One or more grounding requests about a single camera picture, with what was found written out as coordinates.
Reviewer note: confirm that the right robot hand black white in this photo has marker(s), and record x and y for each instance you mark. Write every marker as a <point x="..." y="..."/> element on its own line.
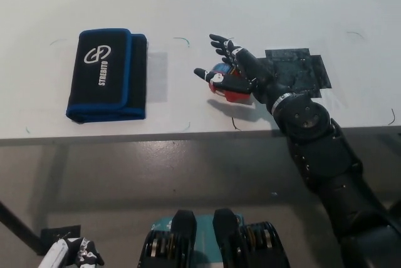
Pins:
<point x="250" y="67"/>

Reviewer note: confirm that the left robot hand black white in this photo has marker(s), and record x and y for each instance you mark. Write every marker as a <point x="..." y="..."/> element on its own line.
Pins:
<point x="84" y="252"/>

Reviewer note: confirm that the red tape dispenser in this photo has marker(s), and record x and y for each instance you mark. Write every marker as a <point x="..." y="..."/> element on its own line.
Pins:
<point x="238" y="97"/>

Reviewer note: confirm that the black tape patch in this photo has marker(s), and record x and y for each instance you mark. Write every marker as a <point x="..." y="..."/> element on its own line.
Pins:
<point x="291" y="61"/>

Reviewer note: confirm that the black ribbed robot body block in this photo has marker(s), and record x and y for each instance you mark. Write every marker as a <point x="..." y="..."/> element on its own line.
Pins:
<point x="166" y="246"/>
<point x="257" y="243"/>

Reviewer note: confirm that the black pouch with blue trim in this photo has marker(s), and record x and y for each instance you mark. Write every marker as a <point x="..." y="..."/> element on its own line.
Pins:
<point x="100" y="77"/>

